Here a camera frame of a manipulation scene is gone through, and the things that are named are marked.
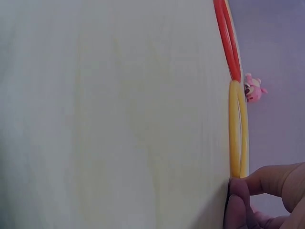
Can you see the person's right hand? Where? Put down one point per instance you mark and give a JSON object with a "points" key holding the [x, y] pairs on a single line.
{"points": [[293, 181]]}

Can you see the person's right thumb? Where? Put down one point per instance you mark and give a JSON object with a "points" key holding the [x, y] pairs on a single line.
{"points": [[274, 181]]}

